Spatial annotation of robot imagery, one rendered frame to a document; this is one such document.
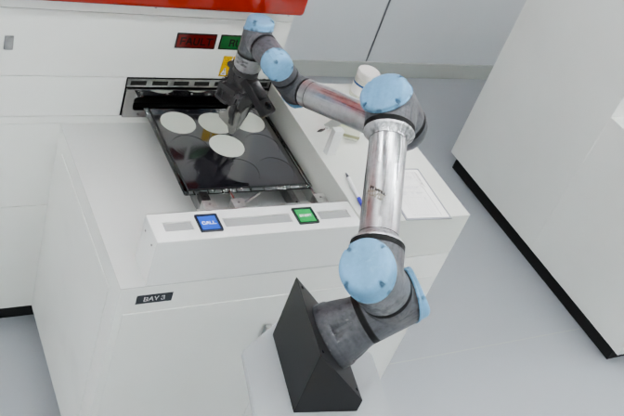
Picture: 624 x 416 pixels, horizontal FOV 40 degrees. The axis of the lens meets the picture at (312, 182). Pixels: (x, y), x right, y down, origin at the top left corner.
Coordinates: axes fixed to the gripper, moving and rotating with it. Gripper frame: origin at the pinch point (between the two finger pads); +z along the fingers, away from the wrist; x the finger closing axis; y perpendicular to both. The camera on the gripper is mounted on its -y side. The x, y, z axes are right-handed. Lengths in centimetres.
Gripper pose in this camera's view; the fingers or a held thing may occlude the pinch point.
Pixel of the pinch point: (234, 131)
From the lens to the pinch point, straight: 242.5
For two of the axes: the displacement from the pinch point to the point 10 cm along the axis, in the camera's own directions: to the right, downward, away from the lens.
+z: -3.0, 7.6, 5.8
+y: -7.8, -5.4, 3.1
